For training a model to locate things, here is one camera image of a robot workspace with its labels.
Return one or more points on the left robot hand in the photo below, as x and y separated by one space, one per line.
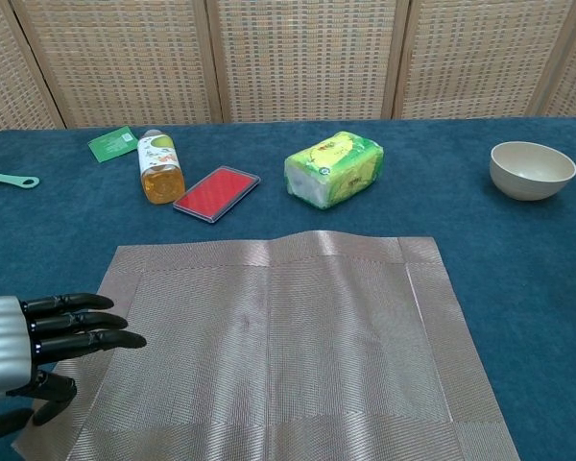
5 346

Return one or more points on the woven bamboo folding screen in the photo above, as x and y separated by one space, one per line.
307 57

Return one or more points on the green paper packet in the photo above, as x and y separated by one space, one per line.
110 144

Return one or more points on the yellow green tissue pack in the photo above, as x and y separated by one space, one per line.
331 168

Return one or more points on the dark blue tablecloth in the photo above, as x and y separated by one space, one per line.
533 288

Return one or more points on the juice bottle with white label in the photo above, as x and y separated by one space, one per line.
159 163

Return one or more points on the small white bowl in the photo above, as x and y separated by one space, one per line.
533 168

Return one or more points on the beige woven placemat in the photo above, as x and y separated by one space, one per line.
293 360

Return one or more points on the mint green plastic spatula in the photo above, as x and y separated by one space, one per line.
9 180

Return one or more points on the red pad in clear case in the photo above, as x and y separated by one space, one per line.
216 194

